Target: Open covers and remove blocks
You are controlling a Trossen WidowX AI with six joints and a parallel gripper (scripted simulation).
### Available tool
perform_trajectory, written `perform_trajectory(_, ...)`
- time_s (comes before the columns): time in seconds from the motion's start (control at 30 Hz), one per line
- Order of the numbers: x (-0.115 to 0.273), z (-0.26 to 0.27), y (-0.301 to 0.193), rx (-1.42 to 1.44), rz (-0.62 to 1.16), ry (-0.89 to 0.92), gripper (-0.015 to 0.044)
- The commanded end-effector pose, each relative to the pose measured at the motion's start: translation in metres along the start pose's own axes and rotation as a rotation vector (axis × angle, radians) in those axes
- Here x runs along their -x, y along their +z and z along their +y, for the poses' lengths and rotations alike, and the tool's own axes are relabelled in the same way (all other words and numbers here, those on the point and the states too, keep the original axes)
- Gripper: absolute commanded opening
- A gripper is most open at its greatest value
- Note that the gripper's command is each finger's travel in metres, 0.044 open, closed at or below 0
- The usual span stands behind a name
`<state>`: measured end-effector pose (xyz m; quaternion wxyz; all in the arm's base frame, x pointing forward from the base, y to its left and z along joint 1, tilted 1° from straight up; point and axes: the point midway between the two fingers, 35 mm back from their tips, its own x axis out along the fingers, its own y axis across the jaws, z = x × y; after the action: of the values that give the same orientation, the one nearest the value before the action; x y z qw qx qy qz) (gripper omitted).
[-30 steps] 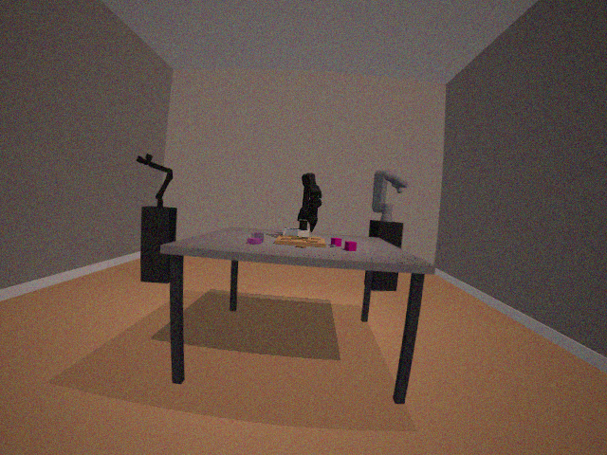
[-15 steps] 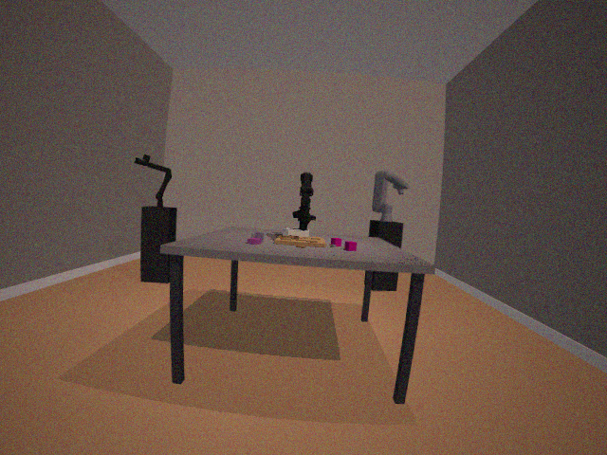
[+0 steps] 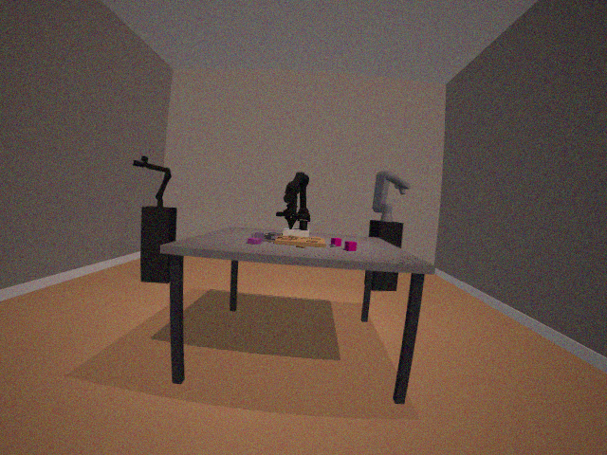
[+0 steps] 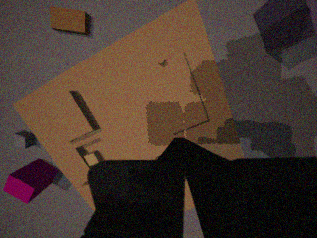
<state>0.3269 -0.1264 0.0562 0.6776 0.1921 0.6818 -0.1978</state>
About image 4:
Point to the magenta block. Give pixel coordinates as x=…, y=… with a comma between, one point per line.
x=28, y=181

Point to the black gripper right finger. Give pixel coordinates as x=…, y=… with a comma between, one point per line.
x=221, y=188

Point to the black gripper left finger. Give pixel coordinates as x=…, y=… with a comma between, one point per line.
x=143, y=181

